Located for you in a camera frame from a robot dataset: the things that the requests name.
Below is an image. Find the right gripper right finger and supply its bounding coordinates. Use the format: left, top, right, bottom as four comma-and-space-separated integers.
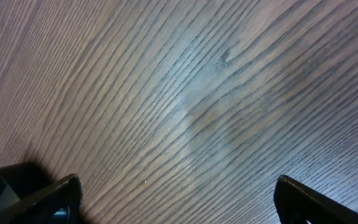
273, 175, 358, 224

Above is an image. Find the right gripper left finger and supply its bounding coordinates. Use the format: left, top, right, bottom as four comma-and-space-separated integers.
0, 162, 82, 224

